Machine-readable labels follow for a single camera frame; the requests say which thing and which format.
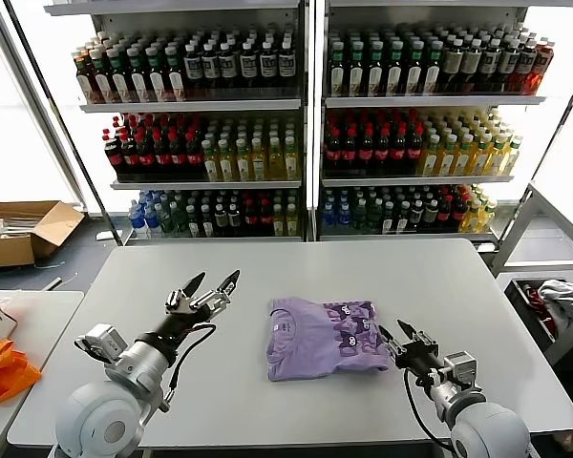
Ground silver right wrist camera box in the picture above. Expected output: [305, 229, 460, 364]
[441, 351, 482, 388]

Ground dark bottle beige label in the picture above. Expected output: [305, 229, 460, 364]
[443, 39, 465, 94]
[462, 39, 484, 93]

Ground small white carton box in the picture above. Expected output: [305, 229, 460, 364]
[0, 304, 20, 343]

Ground green white label tea bottle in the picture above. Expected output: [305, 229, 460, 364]
[368, 41, 387, 94]
[94, 49, 114, 103]
[147, 46, 168, 102]
[330, 41, 349, 94]
[349, 41, 368, 94]
[387, 40, 406, 94]
[129, 46, 150, 102]
[406, 40, 426, 94]
[111, 47, 132, 102]
[166, 45, 188, 101]
[425, 40, 445, 94]

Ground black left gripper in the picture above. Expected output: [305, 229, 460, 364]
[136, 270, 241, 357]

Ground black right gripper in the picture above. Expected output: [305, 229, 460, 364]
[379, 319, 446, 382]

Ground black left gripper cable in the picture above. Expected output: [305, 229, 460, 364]
[163, 323, 220, 412]

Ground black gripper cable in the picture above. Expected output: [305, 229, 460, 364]
[402, 369, 456, 450]
[163, 323, 220, 412]

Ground small cola bottle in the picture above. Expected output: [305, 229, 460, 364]
[453, 195, 469, 233]
[244, 199, 261, 238]
[438, 196, 455, 233]
[259, 199, 275, 238]

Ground green clear drink bottle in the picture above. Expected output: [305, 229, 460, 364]
[368, 199, 384, 234]
[160, 202, 178, 238]
[352, 199, 369, 234]

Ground dark bottle grey square label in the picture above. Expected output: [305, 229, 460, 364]
[260, 41, 280, 89]
[279, 41, 299, 89]
[185, 43, 205, 90]
[220, 42, 240, 90]
[500, 39, 521, 93]
[241, 42, 261, 90]
[203, 43, 223, 90]
[481, 39, 503, 93]

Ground yellow juice bottle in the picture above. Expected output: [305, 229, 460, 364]
[202, 139, 222, 182]
[503, 135, 524, 177]
[420, 135, 442, 178]
[219, 138, 237, 182]
[236, 138, 254, 182]
[473, 135, 494, 177]
[252, 137, 270, 182]
[439, 135, 459, 178]
[268, 137, 287, 181]
[285, 136, 302, 181]
[456, 135, 477, 178]
[489, 135, 509, 177]

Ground amber tea bottle white label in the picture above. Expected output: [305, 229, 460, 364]
[77, 55, 96, 104]

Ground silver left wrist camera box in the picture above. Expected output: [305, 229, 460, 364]
[74, 323, 126, 367]

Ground cola bottle red cap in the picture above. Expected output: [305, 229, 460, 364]
[375, 127, 393, 174]
[342, 127, 360, 174]
[154, 131, 174, 177]
[104, 128, 125, 177]
[407, 126, 425, 174]
[325, 127, 344, 174]
[358, 127, 376, 174]
[392, 126, 409, 174]
[170, 131, 190, 177]
[121, 131, 141, 177]
[138, 131, 158, 177]
[186, 132, 205, 177]

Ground red crumpled cloth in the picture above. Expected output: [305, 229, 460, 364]
[523, 283, 562, 335]

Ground open brown cardboard box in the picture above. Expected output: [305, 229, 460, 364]
[0, 199, 87, 269]

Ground grey slanted frame pole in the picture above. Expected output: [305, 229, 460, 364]
[0, 0, 123, 244]

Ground grey metal shelf unit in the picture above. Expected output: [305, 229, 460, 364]
[314, 0, 551, 244]
[45, 0, 312, 245]

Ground orange fabric bag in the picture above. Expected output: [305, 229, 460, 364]
[0, 296, 44, 407]

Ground white packaged items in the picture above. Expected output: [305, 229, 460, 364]
[0, 214, 48, 239]

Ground black plastic crate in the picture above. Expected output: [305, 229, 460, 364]
[504, 279, 573, 358]

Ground red drink bottle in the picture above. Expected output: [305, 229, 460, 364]
[518, 39, 539, 93]
[534, 38, 557, 94]

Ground purple t-shirt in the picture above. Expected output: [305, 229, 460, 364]
[265, 298, 392, 383]

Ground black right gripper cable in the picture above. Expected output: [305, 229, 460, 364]
[402, 369, 456, 450]

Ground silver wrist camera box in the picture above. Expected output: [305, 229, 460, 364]
[74, 323, 126, 367]
[441, 351, 482, 388]

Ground grey metal trolley frame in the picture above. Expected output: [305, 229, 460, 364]
[492, 182, 573, 371]

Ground white grey crumpled cloth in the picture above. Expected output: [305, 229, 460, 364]
[537, 280, 573, 336]

